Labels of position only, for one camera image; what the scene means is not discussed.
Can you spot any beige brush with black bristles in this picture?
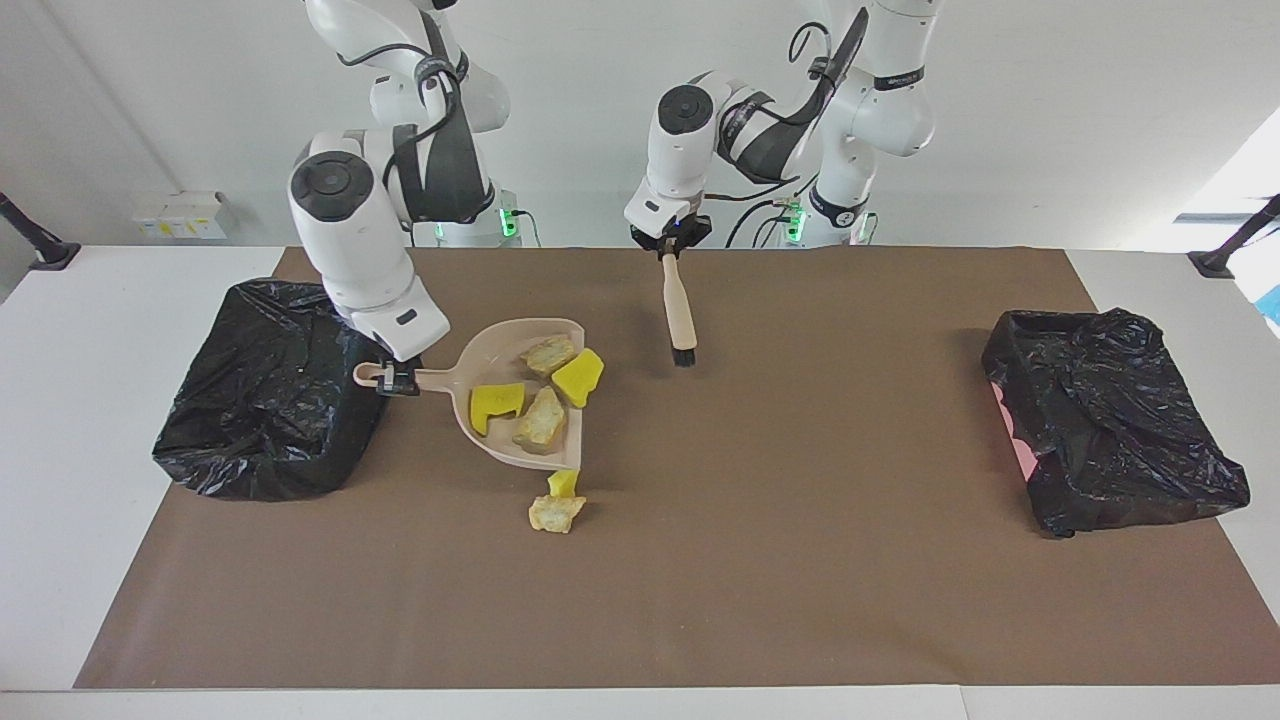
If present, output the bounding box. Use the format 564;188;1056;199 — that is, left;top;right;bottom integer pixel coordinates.
661;252;698;367

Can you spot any black camera stand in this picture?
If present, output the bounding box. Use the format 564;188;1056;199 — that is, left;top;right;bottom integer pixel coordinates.
0;192;83;271
1188;195;1280;280

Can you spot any beige plastic dustpan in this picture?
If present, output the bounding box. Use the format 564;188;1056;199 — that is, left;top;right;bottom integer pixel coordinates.
353;318;587;471

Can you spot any tan ridged foam piece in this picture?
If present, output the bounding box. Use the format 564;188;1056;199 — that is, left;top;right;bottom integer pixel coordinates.
528;494;588;535

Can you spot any notched yellow sponge piece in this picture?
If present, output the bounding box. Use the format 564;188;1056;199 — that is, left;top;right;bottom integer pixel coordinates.
470;383;527;438

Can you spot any pale beige foam chunk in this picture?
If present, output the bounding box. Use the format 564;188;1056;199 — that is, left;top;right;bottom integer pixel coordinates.
513;386;568;448

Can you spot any black bag lined pink bin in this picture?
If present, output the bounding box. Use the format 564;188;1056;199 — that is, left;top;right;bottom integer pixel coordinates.
980;307;1251;539

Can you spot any brown table mat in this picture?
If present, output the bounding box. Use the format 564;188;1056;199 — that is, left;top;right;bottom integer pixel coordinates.
75;247;1280;689

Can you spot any orange striped foam piece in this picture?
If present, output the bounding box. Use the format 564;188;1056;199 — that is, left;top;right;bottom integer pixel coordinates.
520;335;579;378

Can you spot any white wall socket box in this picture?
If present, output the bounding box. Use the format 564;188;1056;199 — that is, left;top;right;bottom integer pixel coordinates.
133;191;229;241

